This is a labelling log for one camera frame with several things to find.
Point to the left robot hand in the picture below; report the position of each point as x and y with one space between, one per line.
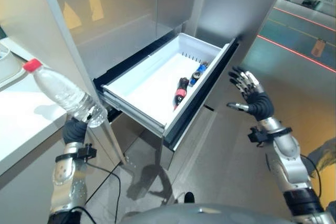
74 131

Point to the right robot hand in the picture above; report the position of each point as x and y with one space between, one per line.
256 95

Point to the clear water bottle red cap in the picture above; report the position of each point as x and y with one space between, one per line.
63 94

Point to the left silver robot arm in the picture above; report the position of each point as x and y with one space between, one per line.
68 179

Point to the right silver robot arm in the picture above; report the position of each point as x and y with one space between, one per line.
291 169

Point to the white refrigerator drawer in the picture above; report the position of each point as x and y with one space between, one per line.
168 82

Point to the silver refrigerator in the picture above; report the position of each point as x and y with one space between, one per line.
147 51

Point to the white counter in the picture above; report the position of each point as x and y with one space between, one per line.
23 113

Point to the dark cola bottle red label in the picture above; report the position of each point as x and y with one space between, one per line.
180 93

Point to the yellow floor tag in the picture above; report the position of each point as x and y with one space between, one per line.
318 46

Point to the white tray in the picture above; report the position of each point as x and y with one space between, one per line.
9 66

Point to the silver robot torso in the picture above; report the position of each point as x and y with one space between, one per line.
202 213

